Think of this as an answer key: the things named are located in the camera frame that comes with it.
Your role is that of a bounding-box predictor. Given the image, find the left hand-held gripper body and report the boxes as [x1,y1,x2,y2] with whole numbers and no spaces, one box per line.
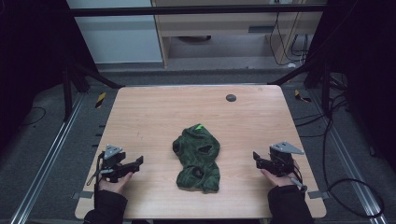
[98,144,135,184]

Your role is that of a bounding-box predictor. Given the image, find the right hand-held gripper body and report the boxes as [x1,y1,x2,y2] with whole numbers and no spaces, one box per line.
[268,141,305,177]

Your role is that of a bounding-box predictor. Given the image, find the person's right hand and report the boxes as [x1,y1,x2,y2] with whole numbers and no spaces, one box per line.
[261,160,302,189]

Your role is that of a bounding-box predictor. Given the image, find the person's left hand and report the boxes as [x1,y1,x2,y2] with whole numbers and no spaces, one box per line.
[98,171,134,196]

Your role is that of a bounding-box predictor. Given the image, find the dark green crumpled garment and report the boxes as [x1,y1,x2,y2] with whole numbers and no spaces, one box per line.
[172,123,221,194]

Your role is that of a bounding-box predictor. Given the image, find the yellow tool left floor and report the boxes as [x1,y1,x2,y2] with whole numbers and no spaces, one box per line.
[94,91,107,110]

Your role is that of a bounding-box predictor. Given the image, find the yellow tool floor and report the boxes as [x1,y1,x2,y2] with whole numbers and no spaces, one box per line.
[94,91,107,110]
[293,89,312,104]

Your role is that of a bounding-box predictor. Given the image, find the yellow tool right floor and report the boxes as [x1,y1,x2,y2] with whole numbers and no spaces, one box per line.
[293,89,312,104]

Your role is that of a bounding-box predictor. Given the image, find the black metal stand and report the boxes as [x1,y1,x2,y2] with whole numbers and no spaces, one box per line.
[61,59,125,123]
[268,55,332,117]

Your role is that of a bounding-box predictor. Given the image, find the white cabinet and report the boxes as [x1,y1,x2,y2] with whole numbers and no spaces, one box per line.
[66,0,164,65]

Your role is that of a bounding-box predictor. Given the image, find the light wooden desk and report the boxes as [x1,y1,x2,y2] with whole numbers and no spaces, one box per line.
[150,0,327,69]

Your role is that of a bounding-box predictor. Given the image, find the black horizontal metal bar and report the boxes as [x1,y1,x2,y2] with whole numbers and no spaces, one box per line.
[68,3,328,18]

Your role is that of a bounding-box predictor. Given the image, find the left hand-held gripper cable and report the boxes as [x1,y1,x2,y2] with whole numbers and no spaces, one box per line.
[86,151,106,191]

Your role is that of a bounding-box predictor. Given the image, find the hand-held gripper cable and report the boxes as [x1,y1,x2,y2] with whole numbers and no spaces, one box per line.
[286,163,308,193]
[86,151,106,191]

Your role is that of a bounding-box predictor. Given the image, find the right hand-held gripper cable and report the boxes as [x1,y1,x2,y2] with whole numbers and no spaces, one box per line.
[286,163,308,193]

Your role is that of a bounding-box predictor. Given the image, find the grey table bracket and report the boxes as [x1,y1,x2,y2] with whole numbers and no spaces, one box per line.
[72,190,94,201]
[307,189,331,201]

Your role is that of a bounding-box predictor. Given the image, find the black looped floor cable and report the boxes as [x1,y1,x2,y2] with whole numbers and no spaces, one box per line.
[293,91,386,219]

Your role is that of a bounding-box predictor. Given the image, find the aluminium floor rail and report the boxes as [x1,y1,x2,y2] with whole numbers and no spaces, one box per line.
[8,92,86,224]
[311,90,390,224]

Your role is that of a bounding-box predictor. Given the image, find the thin black floor cable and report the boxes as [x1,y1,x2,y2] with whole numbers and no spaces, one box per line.
[19,105,48,127]

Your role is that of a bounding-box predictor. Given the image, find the black hanging desk cables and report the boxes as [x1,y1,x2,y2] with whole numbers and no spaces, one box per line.
[268,11,311,67]

